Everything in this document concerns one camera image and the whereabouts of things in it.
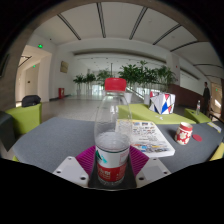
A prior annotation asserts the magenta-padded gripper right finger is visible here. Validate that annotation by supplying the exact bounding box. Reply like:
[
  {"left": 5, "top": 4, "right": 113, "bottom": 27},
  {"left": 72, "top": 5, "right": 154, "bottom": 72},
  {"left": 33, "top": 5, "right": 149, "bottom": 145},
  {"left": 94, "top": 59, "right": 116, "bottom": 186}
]
[{"left": 128, "top": 145, "right": 172, "bottom": 189}]

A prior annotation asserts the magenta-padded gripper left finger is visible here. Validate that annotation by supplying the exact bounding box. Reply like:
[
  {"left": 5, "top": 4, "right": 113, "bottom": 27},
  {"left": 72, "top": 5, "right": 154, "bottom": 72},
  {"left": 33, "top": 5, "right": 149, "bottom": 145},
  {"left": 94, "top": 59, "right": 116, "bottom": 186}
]
[{"left": 52, "top": 145, "right": 98, "bottom": 188}]

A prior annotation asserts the clear red-capped water bottle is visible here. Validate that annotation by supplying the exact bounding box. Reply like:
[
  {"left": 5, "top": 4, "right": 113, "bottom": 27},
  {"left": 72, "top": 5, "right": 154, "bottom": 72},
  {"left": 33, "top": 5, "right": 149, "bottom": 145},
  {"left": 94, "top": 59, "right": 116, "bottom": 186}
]
[{"left": 93, "top": 77, "right": 133, "bottom": 186}]

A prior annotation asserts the printed magazine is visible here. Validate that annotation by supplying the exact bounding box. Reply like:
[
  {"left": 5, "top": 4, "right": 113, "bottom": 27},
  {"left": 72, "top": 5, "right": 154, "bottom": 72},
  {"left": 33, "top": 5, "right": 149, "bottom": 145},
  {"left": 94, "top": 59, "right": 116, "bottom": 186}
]
[{"left": 115, "top": 119, "right": 176, "bottom": 159}]

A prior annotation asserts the red and white mug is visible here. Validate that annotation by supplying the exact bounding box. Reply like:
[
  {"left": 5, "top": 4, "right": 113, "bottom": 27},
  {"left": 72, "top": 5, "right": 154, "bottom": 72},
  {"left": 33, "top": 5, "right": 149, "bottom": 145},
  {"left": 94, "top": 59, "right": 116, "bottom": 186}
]
[{"left": 174, "top": 121, "right": 194, "bottom": 146}]

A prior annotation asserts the flat round red coaster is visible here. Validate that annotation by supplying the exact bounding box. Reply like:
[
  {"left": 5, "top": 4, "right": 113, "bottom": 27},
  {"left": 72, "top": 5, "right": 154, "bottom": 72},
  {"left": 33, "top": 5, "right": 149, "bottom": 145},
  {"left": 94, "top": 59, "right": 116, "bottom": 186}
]
[{"left": 192, "top": 133, "right": 203, "bottom": 143}]

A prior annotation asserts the long green bench seat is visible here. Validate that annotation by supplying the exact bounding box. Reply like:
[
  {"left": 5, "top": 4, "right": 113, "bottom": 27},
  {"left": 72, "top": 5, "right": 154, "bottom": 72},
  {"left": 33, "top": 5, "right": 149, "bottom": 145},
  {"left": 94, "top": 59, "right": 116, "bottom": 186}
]
[{"left": 117, "top": 103, "right": 197, "bottom": 125}]

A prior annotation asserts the white red blue polyhedron box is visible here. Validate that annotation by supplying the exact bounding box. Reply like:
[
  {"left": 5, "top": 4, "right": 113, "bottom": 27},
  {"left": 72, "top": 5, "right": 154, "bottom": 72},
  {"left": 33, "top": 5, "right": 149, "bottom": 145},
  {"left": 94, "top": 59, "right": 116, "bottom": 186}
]
[{"left": 148, "top": 91, "right": 176, "bottom": 115}]

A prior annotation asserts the green seat cube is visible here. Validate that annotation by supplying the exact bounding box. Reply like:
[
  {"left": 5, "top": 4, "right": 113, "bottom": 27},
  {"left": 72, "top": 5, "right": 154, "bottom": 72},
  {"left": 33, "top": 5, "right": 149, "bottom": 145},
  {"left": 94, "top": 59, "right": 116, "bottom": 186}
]
[{"left": 4, "top": 103, "right": 43, "bottom": 137}]

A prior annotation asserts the green seat block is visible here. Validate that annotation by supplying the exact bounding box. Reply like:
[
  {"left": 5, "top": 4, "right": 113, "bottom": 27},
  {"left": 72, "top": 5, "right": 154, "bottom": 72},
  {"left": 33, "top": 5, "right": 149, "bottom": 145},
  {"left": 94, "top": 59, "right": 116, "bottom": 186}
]
[{"left": 184, "top": 108, "right": 213, "bottom": 124}]

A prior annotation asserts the dark grey seat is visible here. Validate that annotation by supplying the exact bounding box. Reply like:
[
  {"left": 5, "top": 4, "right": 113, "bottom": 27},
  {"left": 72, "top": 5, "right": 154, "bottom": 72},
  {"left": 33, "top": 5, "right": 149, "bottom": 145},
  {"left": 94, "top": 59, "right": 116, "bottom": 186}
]
[{"left": 0, "top": 110, "right": 16, "bottom": 143}]

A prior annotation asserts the black bag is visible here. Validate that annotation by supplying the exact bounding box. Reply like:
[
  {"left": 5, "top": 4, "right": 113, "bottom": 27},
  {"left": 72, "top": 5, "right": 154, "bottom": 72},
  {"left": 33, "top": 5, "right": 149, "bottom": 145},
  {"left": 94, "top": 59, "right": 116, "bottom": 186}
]
[{"left": 21, "top": 94, "right": 42, "bottom": 108}]

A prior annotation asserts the dark wooden bench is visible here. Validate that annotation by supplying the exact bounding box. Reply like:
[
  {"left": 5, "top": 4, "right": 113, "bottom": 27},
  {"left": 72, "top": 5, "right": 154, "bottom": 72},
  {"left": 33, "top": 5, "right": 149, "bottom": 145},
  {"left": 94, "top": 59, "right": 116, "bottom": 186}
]
[{"left": 208, "top": 111, "right": 224, "bottom": 125}]

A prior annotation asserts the person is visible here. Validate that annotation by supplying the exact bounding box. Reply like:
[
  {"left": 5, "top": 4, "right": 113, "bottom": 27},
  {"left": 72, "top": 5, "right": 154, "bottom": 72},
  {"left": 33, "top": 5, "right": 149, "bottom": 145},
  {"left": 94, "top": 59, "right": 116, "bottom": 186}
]
[{"left": 201, "top": 81, "right": 212, "bottom": 116}]

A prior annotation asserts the row of potted plants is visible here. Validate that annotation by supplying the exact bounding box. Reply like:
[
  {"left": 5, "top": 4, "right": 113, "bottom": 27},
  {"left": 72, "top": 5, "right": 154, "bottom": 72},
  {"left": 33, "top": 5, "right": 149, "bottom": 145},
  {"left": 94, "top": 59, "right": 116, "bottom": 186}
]
[{"left": 73, "top": 60, "right": 178, "bottom": 98}]

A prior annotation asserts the brown wall plaque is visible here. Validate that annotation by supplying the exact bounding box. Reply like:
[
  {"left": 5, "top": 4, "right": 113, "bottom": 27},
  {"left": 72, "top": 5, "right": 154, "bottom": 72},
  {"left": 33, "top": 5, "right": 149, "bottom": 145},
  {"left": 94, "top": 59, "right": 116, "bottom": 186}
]
[{"left": 59, "top": 60, "right": 69, "bottom": 74}]

